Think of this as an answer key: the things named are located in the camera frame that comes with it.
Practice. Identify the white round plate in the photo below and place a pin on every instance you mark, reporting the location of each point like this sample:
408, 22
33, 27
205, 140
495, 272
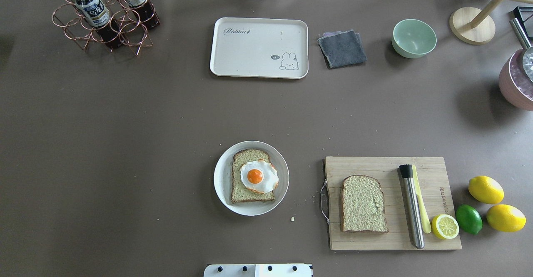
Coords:
223, 177

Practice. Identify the bread slice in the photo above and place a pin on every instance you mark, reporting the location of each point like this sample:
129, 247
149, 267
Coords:
362, 205
239, 192

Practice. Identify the cream rabbit serving tray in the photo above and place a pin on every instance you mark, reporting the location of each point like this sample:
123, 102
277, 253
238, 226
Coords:
260, 47

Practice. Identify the fried egg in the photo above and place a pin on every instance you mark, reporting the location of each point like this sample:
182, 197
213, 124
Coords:
259, 176

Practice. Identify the grey folded cloth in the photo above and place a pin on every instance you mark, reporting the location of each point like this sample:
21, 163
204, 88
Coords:
342, 48

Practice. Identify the green bowl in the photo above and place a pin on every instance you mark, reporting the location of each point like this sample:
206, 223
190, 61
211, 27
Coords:
413, 38

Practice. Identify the wooden cutting board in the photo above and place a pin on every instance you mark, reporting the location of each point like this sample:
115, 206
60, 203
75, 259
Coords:
435, 189

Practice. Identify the yellow plastic knife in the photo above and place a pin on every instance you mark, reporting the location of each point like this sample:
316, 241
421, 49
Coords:
425, 222

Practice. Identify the right tea bottle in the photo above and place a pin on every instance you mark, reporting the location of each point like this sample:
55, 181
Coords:
145, 12

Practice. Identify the half lemon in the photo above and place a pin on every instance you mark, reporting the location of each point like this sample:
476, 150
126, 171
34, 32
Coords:
445, 227

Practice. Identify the front tea bottle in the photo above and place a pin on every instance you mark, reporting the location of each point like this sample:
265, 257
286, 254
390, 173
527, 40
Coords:
98, 16

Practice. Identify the green lime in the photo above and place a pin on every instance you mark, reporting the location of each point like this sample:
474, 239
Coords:
469, 219

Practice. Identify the upper whole lemon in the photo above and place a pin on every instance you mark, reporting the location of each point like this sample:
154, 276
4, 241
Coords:
486, 190

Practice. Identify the whole lemon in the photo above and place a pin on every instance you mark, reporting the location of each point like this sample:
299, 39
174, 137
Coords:
486, 190
506, 218

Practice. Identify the wooden cup tree stand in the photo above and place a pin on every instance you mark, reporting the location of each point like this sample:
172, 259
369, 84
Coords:
475, 26

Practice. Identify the pink ice bowl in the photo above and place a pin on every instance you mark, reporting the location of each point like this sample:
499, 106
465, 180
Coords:
514, 83

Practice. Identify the lower whole lemon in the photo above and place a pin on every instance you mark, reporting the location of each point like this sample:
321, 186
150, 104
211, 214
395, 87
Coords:
506, 218

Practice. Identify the steel ice scoop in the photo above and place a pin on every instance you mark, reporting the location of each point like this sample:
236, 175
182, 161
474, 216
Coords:
527, 53

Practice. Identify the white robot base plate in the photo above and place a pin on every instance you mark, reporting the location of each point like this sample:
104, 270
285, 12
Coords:
259, 270

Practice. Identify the copper wire bottle rack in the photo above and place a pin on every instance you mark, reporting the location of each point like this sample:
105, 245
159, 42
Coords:
132, 32

